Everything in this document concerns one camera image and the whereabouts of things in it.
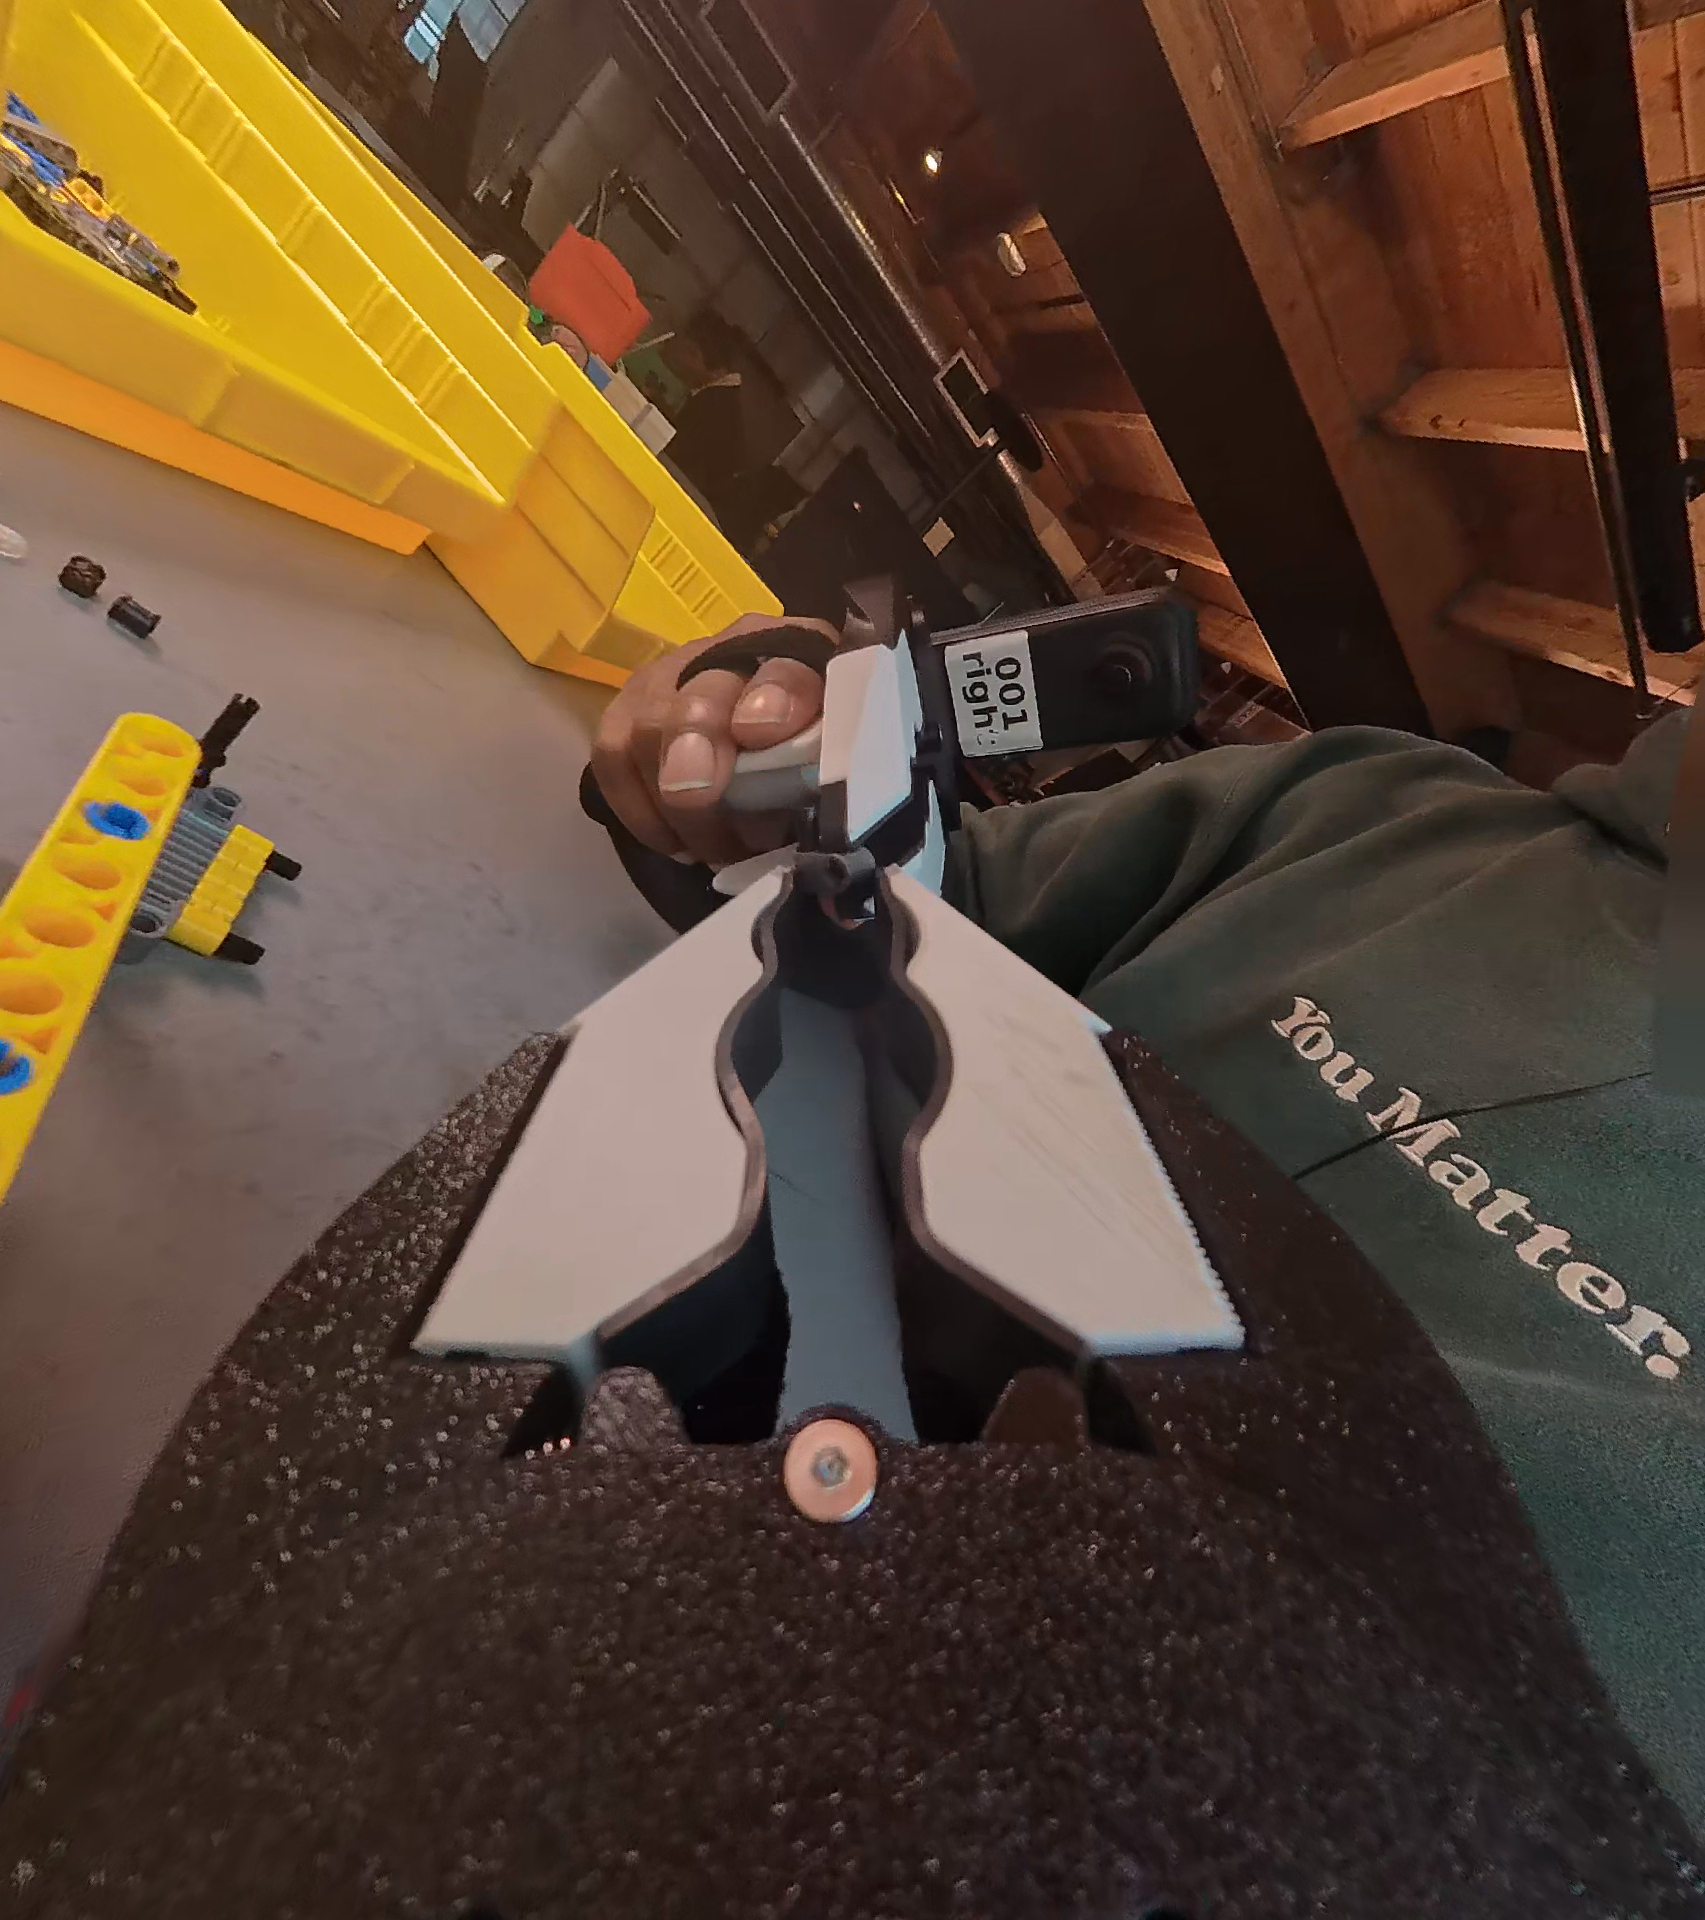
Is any red orange container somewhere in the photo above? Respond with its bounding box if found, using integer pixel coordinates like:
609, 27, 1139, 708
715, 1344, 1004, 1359
527, 224, 655, 366

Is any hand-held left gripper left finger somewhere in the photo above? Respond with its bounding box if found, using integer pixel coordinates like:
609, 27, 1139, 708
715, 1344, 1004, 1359
409, 870, 800, 1374

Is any yellow grey lego arm assembly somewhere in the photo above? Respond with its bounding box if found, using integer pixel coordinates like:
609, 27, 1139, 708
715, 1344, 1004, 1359
774, 839, 897, 1009

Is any grey grille yellow lego subassembly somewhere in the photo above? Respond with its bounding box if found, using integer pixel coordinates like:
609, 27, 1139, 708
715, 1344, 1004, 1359
132, 692, 307, 970

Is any person's right hand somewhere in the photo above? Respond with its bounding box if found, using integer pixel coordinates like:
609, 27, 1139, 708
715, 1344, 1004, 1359
589, 611, 843, 876

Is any heap of lego parts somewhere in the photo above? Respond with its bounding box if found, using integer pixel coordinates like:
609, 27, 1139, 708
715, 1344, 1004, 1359
0, 89, 200, 317

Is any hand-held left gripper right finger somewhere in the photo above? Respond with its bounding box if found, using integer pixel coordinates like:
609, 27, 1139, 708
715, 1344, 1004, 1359
867, 870, 1246, 1369

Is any yellow black lego robot build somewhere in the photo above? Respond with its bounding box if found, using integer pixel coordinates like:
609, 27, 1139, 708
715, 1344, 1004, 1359
0, 494, 200, 1368

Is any paned window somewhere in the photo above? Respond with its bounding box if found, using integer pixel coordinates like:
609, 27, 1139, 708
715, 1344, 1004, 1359
403, 0, 531, 70

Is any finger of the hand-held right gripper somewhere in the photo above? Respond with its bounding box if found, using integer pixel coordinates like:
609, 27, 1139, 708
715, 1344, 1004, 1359
870, 772, 956, 890
811, 632, 928, 850

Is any yellow plastic parts bin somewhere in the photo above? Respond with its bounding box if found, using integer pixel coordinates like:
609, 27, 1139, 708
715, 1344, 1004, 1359
0, 0, 561, 558
424, 404, 782, 692

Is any person's green sweatshirt torso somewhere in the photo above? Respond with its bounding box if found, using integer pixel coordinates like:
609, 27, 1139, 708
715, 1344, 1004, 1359
1076, 704, 1705, 1920

